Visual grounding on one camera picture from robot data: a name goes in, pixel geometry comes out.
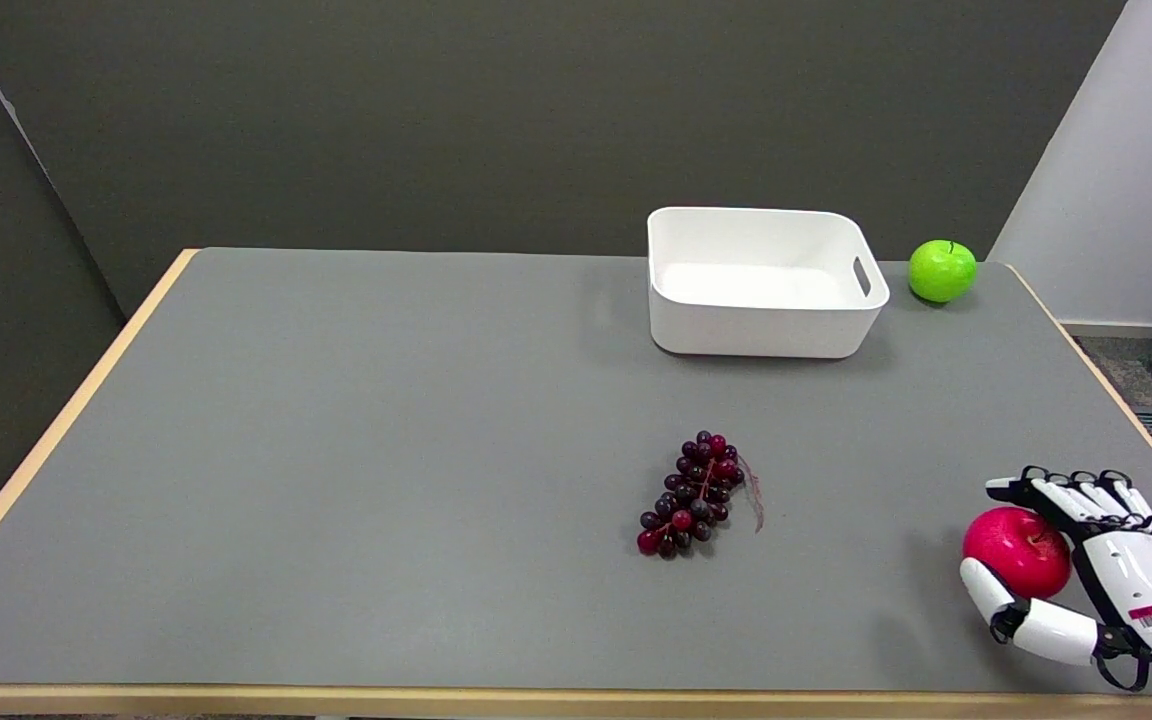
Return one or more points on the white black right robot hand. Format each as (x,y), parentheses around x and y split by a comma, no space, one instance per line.
(1111,580)

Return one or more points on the red apple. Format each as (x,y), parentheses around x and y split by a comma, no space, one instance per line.
(1016,551)

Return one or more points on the green apple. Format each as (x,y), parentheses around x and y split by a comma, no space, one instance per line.
(942,270)

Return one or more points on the purple grape bunch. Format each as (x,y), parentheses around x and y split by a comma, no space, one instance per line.
(693,496)

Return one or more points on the white plastic bin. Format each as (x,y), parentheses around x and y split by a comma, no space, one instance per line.
(764,282)

